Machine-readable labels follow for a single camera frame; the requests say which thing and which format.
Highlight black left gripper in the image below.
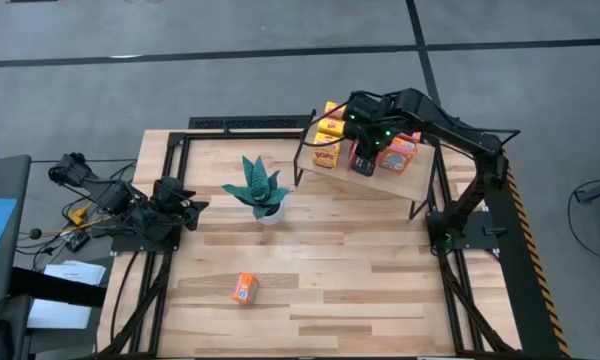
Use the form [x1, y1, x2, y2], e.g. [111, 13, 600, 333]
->
[152, 189, 210, 232]

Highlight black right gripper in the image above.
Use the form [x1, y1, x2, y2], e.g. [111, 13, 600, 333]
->
[347, 92, 399, 177]

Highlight red Froot Loops cereal box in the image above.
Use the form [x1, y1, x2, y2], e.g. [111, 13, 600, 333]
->
[347, 141, 364, 172]

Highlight orange Frosted Mini-Wheats cereal box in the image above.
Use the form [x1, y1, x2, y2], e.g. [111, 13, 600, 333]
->
[230, 271, 260, 306]
[376, 142, 415, 175]
[397, 130, 424, 151]

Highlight yellow Corn Pops cereal box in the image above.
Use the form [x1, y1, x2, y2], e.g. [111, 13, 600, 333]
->
[317, 118, 346, 139]
[323, 101, 346, 121]
[311, 132, 342, 169]

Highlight green plant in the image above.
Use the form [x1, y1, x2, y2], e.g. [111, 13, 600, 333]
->
[222, 155, 294, 226]

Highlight wooden shelf with black legs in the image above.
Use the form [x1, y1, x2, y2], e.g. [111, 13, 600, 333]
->
[293, 108, 440, 221]

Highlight black perforated strip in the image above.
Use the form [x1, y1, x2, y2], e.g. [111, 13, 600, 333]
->
[188, 115, 315, 131]

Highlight yellow connector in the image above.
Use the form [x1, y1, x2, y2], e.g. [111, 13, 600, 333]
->
[67, 203, 92, 226]

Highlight small black device box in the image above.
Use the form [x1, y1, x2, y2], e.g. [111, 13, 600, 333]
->
[63, 230, 91, 253]

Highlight white paper sheets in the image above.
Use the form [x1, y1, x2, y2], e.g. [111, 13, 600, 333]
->
[27, 259, 107, 330]

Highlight black beam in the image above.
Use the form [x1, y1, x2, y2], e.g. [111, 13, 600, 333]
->
[8, 266, 107, 309]

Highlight dark grey panel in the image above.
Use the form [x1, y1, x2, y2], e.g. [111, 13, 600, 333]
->
[0, 154, 33, 309]

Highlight black mat with hazard stripes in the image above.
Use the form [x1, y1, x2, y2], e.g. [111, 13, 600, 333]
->
[467, 133, 572, 359]

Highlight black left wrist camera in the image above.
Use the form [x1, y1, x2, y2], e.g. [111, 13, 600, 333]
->
[154, 175, 184, 195]

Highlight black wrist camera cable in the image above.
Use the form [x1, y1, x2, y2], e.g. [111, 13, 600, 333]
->
[303, 102, 354, 149]

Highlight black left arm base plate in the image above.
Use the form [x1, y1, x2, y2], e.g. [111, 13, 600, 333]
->
[110, 214, 184, 253]

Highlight black aluminium table frame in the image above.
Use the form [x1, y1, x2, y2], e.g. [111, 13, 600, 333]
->
[97, 128, 519, 360]

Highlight black cable bundle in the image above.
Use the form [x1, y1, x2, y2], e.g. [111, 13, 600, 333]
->
[17, 197, 116, 259]

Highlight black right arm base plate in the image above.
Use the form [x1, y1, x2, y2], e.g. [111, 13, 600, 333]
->
[426, 208, 501, 251]

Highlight black floor cable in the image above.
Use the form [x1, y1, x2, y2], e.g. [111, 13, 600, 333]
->
[567, 177, 600, 262]

